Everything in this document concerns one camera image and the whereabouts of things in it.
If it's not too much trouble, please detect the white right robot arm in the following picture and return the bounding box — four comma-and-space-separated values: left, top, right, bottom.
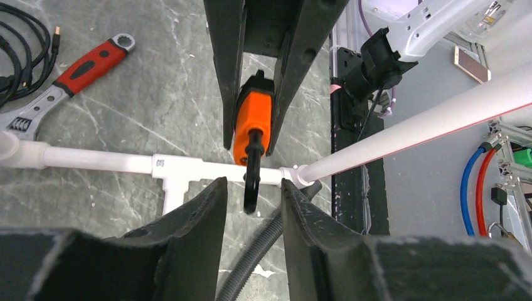
204, 1, 488, 155

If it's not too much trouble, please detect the coiled black cable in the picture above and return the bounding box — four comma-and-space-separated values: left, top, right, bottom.
0, 0, 61, 110

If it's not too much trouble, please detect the white PVC pipe frame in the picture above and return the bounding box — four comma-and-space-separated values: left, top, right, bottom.
1, 64, 531, 213

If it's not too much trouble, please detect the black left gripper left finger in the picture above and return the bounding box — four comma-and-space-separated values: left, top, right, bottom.
1, 177, 228, 300

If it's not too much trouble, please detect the black corrugated hose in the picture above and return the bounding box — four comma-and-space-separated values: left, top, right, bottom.
215, 181, 323, 301

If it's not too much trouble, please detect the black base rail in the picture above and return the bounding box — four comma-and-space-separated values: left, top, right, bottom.
330, 46, 391, 236

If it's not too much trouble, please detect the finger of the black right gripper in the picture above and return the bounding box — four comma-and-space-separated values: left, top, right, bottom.
203, 0, 247, 150
266, 1, 348, 156

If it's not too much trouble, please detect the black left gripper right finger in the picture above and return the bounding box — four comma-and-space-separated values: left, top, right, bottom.
281, 180, 531, 300

